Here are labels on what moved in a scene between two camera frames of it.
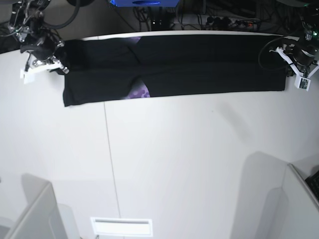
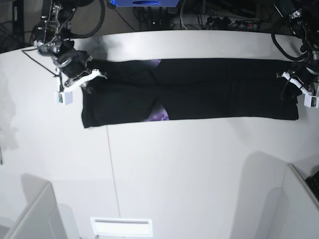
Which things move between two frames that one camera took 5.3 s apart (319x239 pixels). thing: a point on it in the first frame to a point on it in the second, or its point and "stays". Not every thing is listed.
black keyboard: x=313 y=181 stays
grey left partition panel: x=43 y=218 stays
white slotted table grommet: x=127 y=227 stays
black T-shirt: x=107 y=69 to x=127 y=91
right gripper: x=304 y=55 to x=306 y=77
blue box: x=145 y=3 stays
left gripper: x=44 y=50 to x=73 y=63
